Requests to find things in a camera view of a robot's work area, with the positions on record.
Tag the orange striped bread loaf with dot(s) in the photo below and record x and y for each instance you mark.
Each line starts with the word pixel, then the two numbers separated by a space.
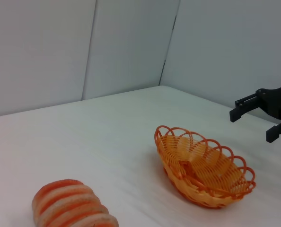
pixel 69 205

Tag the orange woven plastic basket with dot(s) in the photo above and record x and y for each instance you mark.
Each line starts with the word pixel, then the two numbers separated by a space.
pixel 202 165

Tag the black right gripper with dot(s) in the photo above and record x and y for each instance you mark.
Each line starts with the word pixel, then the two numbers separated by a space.
pixel 277 101

